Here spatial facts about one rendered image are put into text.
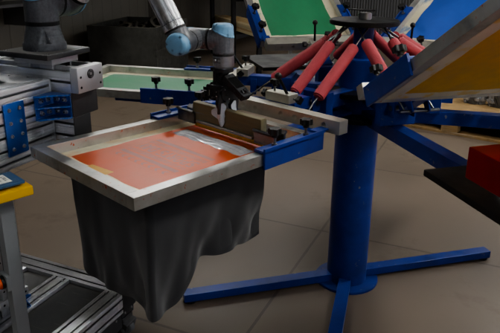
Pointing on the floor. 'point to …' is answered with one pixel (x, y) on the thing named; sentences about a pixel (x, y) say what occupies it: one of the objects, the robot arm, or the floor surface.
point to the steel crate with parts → (132, 43)
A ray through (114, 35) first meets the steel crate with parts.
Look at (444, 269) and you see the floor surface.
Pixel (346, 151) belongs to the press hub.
